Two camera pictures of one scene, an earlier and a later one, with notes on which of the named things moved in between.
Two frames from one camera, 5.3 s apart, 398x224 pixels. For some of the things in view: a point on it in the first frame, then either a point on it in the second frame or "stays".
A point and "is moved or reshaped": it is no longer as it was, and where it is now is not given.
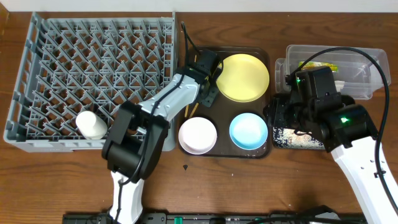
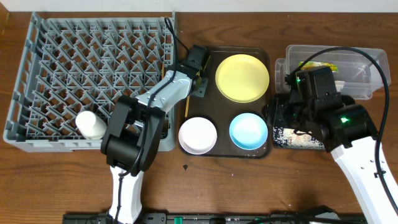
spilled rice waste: (287, 137) stays
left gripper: (212, 94) → (202, 89)
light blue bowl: (248, 131) stays
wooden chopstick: (186, 112) → (163, 71)
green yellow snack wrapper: (303, 64) stays
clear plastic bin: (356, 70) stays
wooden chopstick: (193, 110) is moved or reshaped
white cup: (91, 126) stays
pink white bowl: (198, 135) stays
